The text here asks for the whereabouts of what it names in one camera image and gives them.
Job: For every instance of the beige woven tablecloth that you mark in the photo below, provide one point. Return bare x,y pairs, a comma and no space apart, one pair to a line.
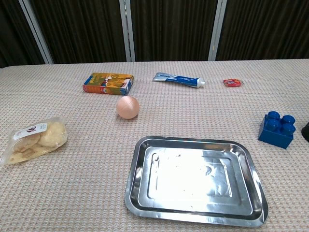
72,193

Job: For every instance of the shiny rectangular metal tray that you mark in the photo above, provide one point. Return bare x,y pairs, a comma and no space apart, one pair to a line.
193,181

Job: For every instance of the orange and blue carton box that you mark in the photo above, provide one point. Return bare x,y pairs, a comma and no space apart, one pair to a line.
108,83

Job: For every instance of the bagged bread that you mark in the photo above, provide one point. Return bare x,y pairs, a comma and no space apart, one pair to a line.
48,137

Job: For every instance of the pink peach-coloured ball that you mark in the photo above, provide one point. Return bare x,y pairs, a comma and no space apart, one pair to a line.
128,107

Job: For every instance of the black mesh cup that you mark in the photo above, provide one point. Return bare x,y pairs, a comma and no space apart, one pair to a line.
306,131

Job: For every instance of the small red snack packet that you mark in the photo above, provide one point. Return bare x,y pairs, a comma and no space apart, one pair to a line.
232,82

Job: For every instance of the grey metal frame post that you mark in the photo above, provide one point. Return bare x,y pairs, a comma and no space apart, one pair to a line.
127,31
217,29
36,31

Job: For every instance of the blue and white toothpaste tube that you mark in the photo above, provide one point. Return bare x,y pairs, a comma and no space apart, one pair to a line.
178,79

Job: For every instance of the blue toy building block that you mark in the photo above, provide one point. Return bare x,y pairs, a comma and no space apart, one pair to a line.
275,134

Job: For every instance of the dark pleated curtain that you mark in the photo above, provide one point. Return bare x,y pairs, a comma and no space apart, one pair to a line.
173,26

